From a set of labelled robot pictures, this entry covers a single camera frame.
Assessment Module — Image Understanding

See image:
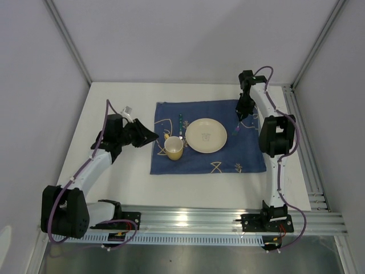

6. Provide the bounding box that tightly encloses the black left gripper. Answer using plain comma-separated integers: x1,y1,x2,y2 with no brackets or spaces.
117,119,159,148

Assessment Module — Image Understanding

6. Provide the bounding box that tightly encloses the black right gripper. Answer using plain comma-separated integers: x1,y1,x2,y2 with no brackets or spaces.
235,93,256,122

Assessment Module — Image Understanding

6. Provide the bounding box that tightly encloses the iridescent green fork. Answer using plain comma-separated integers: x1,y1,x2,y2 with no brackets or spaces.
233,120,241,135

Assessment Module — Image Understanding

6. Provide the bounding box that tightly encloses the yellow plastic cup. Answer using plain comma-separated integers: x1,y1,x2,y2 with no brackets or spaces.
164,134,184,161

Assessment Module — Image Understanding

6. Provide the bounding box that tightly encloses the metal spoon green handle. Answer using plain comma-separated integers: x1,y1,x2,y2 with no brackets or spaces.
179,114,183,140

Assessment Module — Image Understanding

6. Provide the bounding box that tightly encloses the blue fish-pattern cloth placemat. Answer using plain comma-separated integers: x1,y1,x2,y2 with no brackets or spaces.
150,99,266,175

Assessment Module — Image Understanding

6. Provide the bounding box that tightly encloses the cream round plate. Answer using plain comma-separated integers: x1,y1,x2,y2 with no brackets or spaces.
185,118,228,154

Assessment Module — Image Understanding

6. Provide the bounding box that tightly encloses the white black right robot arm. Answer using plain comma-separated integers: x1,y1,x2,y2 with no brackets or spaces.
236,70,299,232

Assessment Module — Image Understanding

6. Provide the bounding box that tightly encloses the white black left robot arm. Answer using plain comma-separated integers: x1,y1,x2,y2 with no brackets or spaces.
40,114,159,239

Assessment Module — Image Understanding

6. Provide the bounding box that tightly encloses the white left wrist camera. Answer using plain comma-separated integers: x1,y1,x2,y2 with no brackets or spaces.
120,106,133,122

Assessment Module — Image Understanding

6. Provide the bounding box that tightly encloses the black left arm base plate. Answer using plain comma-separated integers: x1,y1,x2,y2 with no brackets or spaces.
113,211,141,231

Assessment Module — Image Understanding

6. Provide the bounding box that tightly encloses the aluminium front mounting rail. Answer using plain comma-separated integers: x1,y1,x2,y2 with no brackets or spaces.
85,203,348,236

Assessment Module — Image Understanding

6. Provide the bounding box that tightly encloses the white slotted cable duct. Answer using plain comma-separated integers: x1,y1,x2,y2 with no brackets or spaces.
66,232,264,247

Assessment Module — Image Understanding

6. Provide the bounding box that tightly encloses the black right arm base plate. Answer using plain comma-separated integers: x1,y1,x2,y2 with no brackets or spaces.
235,213,294,233

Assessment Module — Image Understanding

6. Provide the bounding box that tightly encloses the aluminium right side rail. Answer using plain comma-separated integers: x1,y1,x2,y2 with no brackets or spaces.
282,84,331,212

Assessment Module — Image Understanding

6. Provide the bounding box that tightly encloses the aluminium right corner post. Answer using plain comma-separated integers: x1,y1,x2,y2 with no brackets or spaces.
290,0,348,92

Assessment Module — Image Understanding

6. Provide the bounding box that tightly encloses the aluminium corner post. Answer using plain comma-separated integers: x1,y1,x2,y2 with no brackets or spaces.
290,0,348,92
42,0,92,87

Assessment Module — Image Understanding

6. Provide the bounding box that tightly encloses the aluminium left corner post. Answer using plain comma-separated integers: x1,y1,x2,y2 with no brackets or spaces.
42,0,92,87

